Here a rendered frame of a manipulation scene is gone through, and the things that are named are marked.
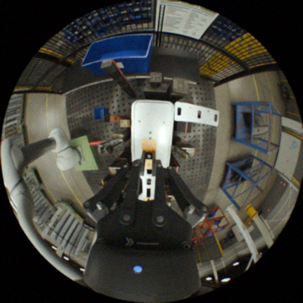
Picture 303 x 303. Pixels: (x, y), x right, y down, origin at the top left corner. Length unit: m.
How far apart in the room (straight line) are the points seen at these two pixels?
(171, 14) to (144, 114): 0.51
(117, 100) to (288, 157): 8.18
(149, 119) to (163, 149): 0.18
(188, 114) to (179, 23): 0.48
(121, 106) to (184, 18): 0.75
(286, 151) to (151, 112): 7.82
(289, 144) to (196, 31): 7.56
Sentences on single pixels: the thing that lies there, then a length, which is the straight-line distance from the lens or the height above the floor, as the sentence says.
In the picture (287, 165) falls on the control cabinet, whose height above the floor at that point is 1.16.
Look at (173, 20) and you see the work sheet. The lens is 0.51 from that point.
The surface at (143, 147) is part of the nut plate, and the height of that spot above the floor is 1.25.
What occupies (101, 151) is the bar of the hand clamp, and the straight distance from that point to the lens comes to 0.32.
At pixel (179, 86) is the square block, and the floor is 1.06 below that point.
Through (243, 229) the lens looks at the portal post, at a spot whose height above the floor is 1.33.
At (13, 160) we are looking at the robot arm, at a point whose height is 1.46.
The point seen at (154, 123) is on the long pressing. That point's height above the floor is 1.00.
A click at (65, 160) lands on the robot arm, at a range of 0.89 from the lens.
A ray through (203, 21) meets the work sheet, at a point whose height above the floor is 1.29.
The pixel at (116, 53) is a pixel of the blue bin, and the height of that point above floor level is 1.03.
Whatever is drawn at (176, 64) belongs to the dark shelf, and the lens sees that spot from 0.55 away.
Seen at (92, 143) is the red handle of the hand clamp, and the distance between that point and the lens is 0.42.
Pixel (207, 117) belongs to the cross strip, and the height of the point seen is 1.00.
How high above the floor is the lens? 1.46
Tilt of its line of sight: 71 degrees down
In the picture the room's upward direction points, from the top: 178 degrees clockwise
